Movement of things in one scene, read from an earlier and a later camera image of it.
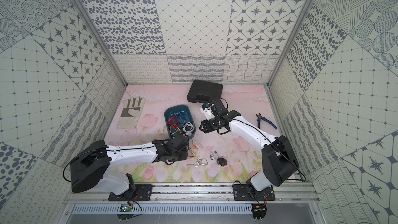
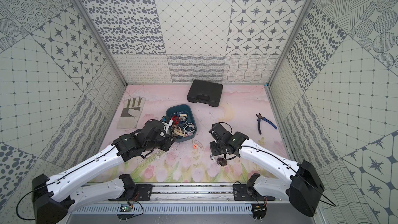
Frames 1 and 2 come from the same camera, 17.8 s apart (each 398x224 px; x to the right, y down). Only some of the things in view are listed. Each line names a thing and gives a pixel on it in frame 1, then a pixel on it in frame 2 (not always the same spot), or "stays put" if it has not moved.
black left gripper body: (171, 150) to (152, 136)
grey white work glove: (130, 113) stays put
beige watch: (190, 154) to (180, 133)
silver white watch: (187, 128) stays put
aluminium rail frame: (215, 193) stays put
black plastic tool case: (201, 92) stays put
